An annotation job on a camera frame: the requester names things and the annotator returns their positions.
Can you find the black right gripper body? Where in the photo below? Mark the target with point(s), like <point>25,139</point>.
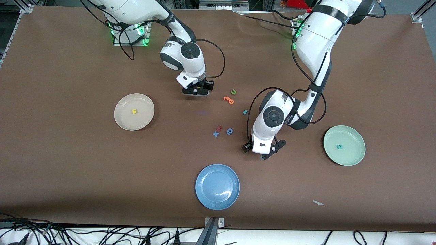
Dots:
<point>208,84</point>

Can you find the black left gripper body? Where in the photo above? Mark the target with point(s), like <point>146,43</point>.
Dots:
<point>246,147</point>

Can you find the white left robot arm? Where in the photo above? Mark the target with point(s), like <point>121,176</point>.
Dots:
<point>320,37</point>

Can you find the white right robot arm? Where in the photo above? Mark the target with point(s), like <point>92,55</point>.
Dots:
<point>136,10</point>

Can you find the blue foam letter a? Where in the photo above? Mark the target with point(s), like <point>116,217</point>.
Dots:
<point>232,130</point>

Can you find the blue plate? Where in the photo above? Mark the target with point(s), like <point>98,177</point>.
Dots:
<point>217,187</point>

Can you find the grey metal device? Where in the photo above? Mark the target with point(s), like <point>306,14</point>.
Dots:
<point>223,4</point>

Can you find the beige brown plate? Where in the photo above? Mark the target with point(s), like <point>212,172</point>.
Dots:
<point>134,119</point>

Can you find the white paper scrap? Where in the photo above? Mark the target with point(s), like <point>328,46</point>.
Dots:
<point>318,203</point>

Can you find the pale green plate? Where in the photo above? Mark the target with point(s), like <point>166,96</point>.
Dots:
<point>351,153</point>

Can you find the black power plug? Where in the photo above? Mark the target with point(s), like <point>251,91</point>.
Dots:
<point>176,238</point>
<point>148,241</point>

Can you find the red box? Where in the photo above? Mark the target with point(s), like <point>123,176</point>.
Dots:
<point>298,3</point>

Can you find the brown paper table cover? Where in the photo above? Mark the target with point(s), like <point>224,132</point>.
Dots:
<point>68,153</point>

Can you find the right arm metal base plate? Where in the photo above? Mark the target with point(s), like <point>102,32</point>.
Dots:
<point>147,41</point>

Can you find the aluminium table edge bracket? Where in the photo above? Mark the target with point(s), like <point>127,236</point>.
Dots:
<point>213,228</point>

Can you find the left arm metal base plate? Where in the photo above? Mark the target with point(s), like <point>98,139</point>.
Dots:
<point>293,27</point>

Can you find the aluminium frame profile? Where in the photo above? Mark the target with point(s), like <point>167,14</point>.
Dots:
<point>27,9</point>
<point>417,15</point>

